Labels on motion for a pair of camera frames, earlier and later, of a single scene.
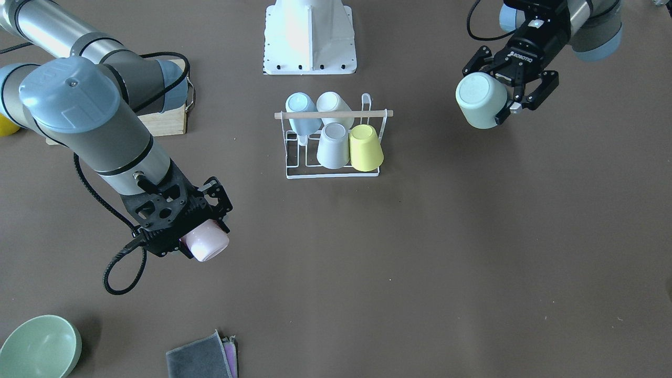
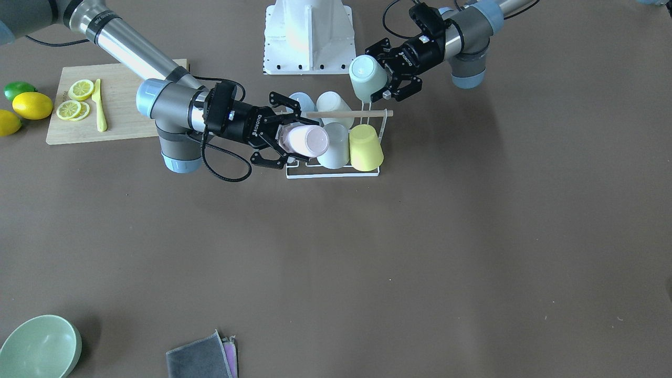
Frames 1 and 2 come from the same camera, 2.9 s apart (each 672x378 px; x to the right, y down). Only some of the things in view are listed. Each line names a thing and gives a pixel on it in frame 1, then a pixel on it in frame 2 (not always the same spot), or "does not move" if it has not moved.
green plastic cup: x=481 y=96 -> x=368 y=76
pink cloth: x=230 y=351 does not move
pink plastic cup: x=207 y=240 -> x=303 y=140
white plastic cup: x=331 y=101 does not move
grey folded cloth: x=205 y=357 does not move
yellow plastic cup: x=366 y=154 does not move
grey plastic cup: x=334 y=149 does not move
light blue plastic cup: x=298 y=102 does not move
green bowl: x=40 y=346 does not move
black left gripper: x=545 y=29 -> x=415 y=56
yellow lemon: x=7 y=126 does not move
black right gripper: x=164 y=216 -> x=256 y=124
